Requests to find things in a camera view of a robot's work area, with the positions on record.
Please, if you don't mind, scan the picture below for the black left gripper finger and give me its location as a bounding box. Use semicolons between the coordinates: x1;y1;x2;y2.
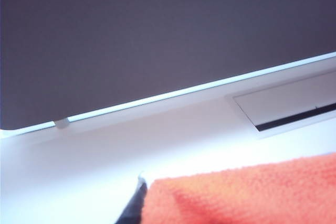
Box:
114;173;150;224

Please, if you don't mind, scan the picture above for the orange fleece cloth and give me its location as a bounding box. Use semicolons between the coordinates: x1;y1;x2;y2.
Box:
140;152;336;224

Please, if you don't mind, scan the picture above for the wide grey desk partition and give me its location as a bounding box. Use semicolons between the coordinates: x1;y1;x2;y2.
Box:
0;0;336;131

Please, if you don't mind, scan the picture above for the white partition foot bracket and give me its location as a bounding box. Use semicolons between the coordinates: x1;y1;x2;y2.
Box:
54;118;70;130

